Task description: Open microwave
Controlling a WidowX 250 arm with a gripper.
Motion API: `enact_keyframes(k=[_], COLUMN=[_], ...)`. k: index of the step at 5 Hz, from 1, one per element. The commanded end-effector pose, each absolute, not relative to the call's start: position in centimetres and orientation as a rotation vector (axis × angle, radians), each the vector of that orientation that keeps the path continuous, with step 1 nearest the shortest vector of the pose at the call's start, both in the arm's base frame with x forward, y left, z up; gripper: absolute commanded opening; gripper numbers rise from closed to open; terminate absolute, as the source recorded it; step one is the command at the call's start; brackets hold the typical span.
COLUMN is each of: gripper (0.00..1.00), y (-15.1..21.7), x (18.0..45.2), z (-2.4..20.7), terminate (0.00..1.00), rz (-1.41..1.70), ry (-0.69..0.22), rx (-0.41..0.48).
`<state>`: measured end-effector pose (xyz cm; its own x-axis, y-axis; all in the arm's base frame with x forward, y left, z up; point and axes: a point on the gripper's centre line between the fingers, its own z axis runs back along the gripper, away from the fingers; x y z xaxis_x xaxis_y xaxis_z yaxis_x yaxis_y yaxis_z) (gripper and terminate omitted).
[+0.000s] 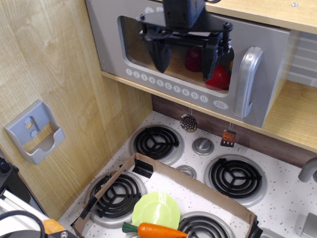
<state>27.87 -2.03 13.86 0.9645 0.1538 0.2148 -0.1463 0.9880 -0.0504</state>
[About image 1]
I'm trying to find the grey stove knob lower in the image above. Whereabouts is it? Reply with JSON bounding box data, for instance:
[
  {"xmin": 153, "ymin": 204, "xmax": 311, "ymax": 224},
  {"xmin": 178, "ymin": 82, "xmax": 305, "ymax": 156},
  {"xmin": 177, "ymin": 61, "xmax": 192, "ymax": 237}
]
[{"xmin": 176, "ymin": 165, "xmax": 197, "ymax": 179}]

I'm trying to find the silver microwave door handle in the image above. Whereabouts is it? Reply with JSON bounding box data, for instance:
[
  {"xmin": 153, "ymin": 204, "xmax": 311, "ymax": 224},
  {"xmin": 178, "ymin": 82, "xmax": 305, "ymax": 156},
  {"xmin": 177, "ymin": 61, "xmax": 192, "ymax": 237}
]
[{"xmin": 234, "ymin": 47, "xmax": 263, "ymax": 119}]

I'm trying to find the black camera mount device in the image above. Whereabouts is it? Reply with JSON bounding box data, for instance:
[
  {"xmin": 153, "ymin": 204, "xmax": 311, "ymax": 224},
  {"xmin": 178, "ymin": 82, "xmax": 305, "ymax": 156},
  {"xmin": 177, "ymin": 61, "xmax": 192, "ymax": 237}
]
[{"xmin": 0, "ymin": 158, "xmax": 31, "ymax": 203}]

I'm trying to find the grey wall phone holder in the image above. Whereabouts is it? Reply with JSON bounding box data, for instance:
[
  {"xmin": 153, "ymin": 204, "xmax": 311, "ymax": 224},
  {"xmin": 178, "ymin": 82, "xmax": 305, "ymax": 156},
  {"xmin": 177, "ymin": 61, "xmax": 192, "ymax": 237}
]
[{"xmin": 4, "ymin": 100, "xmax": 65, "ymax": 165}]

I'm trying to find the grey toy faucet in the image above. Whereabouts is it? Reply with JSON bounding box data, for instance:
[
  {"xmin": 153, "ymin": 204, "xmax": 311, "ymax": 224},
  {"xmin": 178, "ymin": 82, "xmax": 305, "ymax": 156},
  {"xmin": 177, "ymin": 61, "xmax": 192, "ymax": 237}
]
[{"xmin": 298, "ymin": 157, "xmax": 317, "ymax": 182}]

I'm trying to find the light green toy plate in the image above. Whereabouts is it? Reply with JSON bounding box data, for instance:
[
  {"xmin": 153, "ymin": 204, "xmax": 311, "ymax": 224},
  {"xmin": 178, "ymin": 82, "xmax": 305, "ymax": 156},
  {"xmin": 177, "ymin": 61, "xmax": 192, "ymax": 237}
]
[{"xmin": 132, "ymin": 192, "xmax": 180, "ymax": 230}]

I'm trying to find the red toy pepper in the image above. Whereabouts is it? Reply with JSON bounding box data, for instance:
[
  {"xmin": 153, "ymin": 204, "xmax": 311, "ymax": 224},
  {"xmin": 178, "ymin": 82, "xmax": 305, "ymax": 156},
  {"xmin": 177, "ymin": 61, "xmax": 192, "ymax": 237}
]
[{"xmin": 205, "ymin": 65, "xmax": 231, "ymax": 90}]

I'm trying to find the brown cardboard tray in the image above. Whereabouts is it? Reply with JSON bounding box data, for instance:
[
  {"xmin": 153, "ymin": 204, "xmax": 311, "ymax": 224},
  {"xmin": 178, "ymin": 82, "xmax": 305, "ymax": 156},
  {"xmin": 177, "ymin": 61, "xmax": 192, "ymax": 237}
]
[{"xmin": 71, "ymin": 153, "xmax": 263, "ymax": 238}]

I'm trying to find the orange toy spatula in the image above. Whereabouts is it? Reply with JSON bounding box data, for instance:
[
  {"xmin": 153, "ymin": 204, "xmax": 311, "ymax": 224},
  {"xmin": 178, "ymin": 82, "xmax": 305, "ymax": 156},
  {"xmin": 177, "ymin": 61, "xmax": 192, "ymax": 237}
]
[{"xmin": 220, "ymin": 122, "xmax": 236, "ymax": 148}]

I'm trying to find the black burner front right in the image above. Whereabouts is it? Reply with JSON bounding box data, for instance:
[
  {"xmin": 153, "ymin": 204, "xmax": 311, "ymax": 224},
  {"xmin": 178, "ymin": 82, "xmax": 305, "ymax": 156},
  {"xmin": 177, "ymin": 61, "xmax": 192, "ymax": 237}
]
[{"xmin": 178, "ymin": 211, "xmax": 235, "ymax": 238}]

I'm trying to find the black braided cable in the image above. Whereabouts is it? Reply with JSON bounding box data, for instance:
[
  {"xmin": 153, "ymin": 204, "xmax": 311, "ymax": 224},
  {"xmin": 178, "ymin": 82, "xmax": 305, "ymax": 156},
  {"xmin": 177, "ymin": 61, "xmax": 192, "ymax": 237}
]
[{"xmin": 0, "ymin": 210, "xmax": 47, "ymax": 238}]

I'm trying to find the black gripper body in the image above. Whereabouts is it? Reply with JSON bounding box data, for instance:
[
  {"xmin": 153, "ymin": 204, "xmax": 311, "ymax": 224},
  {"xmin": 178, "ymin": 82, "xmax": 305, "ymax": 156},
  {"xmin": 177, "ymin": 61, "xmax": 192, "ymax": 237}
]
[{"xmin": 136, "ymin": 0, "xmax": 233, "ymax": 47}]

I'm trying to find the black burner front left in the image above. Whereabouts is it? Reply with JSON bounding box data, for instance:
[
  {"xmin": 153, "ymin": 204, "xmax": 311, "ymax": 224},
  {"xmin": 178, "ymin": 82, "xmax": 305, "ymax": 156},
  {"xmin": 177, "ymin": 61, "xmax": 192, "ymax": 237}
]
[{"xmin": 90, "ymin": 172, "xmax": 147, "ymax": 229}]

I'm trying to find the grey stove knob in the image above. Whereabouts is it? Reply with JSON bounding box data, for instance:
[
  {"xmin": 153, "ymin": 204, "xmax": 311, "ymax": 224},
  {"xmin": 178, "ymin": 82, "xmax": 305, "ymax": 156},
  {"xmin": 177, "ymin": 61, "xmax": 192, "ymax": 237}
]
[
  {"xmin": 192, "ymin": 138, "xmax": 214, "ymax": 156},
  {"xmin": 176, "ymin": 165, "xmax": 197, "ymax": 179}
]

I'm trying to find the grey toy microwave door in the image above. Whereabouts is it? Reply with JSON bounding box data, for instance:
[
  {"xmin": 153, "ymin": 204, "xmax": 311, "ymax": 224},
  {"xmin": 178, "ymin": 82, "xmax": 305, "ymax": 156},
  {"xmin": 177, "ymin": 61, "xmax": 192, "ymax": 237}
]
[{"xmin": 86, "ymin": 0, "xmax": 292, "ymax": 127}]

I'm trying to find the black burner back right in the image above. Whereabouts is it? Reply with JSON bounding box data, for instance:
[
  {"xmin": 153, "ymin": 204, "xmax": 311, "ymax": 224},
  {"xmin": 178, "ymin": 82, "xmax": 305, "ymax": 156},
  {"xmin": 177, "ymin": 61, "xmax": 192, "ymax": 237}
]
[{"xmin": 203, "ymin": 154, "xmax": 267, "ymax": 208}]

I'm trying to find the orange toy carrot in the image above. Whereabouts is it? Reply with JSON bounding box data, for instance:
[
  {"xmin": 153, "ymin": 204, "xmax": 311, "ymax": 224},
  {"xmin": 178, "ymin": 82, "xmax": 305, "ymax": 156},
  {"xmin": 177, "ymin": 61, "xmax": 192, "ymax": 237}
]
[{"xmin": 122, "ymin": 222, "xmax": 188, "ymax": 238}]

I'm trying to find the toy metal strainer spoon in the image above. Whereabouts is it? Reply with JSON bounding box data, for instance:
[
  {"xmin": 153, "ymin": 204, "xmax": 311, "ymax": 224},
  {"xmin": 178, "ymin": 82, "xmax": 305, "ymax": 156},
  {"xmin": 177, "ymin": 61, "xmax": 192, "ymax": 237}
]
[{"xmin": 180, "ymin": 108, "xmax": 198, "ymax": 133}]

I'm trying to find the dark red toy vegetable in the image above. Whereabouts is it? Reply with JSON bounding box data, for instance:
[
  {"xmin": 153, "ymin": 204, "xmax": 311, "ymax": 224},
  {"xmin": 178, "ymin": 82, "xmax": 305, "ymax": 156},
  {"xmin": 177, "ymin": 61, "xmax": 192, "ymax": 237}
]
[{"xmin": 185, "ymin": 48, "xmax": 202, "ymax": 72}]

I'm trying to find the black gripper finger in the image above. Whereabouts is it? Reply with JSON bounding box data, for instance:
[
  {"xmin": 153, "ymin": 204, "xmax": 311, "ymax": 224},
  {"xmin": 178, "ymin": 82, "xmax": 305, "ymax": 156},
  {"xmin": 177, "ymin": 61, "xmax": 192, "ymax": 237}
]
[
  {"xmin": 201, "ymin": 33, "xmax": 234, "ymax": 81},
  {"xmin": 140, "ymin": 27, "xmax": 172, "ymax": 73}
]

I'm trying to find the grey stove knob upper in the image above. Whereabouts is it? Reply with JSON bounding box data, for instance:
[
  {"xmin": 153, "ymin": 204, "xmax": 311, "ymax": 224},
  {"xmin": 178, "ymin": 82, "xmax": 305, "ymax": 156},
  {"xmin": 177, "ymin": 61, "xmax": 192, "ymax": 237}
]
[{"xmin": 192, "ymin": 138, "xmax": 214, "ymax": 156}]

